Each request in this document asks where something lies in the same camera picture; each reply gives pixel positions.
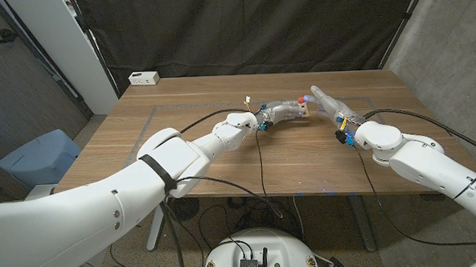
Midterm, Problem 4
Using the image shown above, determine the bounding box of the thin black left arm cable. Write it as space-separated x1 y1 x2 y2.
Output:
155 129 285 267

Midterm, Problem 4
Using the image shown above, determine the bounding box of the blue plastic bin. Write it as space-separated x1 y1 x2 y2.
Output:
0 129 84 191

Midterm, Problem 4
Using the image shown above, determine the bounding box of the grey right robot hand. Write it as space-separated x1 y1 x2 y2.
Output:
302 83 369 149

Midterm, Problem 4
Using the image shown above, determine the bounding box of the black door handle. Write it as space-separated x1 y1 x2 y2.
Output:
0 27 19 44

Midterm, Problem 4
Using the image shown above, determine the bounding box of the grey table leg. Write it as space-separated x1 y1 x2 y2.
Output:
348 194 378 253

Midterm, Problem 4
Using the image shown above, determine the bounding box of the large wooden panel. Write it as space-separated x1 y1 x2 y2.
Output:
121 93 434 206

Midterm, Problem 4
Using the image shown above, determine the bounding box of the white table leg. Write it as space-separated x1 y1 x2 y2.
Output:
144 203 171 252

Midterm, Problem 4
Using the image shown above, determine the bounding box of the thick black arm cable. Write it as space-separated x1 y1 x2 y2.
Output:
178 107 251 135
363 105 476 164

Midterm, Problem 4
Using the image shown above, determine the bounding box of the black floor cable bundle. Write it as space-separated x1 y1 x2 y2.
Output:
195 192 308 249

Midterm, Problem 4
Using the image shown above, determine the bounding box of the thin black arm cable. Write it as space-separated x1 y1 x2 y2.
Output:
353 138 476 251
155 129 285 267

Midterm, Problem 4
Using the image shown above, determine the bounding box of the round black fan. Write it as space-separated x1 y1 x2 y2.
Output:
167 196 201 224

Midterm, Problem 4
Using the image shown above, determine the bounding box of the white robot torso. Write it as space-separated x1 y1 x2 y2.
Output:
201 225 320 267

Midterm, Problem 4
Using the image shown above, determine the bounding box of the white floor cable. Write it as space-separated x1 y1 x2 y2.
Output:
291 195 306 239

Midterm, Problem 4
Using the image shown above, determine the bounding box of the white power strip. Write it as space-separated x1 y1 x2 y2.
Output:
128 70 161 87

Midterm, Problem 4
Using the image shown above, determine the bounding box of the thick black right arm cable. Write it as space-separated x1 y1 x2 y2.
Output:
363 105 476 164

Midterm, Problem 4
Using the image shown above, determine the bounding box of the black backdrop stand pole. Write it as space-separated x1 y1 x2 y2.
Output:
68 0 121 100
375 0 436 70

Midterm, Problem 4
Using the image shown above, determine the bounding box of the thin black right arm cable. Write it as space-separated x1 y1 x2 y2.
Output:
353 138 476 251

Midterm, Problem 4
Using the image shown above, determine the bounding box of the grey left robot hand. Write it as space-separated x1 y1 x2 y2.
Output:
253 99 306 133

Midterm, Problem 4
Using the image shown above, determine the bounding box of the black backdrop curtain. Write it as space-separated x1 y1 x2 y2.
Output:
73 0 433 97

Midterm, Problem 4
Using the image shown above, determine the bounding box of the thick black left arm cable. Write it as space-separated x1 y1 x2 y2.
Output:
178 107 251 135

